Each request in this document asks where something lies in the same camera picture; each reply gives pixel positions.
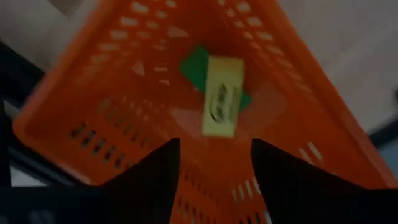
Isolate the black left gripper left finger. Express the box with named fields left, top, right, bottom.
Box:
left=102, top=138, right=182, bottom=224

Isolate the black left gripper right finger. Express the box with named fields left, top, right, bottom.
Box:
left=251, top=139, right=368, bottom=224

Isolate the green eraser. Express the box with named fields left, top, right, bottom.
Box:
left=179, top=45, right=253, bottom=113

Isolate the orange perforated plastic bin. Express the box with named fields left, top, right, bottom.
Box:
left=11, top=0, right=398, bottom=224

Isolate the black diagonal frame strut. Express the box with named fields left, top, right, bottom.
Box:
left=0, top=39, right=46, bottom=187

